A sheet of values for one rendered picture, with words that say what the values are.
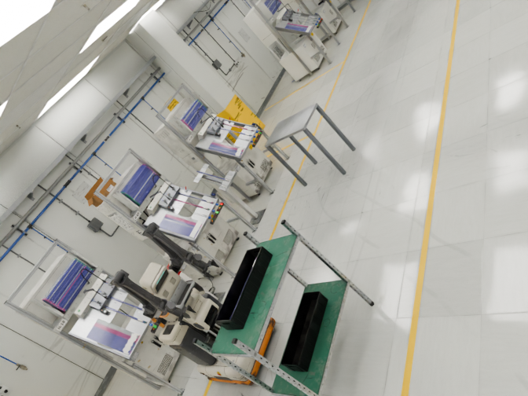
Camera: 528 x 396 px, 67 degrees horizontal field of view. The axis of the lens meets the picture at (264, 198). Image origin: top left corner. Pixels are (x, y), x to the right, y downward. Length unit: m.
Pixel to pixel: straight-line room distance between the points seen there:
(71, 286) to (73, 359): 1.80
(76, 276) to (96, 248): 1.76
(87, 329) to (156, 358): 0.82
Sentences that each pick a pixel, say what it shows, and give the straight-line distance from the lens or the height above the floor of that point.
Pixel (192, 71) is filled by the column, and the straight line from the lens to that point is 7.84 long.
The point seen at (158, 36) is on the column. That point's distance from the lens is 7.81.
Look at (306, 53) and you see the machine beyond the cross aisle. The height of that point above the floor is 0.42.
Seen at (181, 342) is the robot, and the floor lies 0.70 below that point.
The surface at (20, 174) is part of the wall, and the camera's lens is 6.44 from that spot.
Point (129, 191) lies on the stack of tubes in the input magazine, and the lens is 5.13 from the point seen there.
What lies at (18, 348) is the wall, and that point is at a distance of 6.14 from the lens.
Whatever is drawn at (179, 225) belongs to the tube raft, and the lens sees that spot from 5.03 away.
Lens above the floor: 2.38
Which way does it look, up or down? 23 degrees down
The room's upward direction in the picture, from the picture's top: 47 degrees counter-clockwise
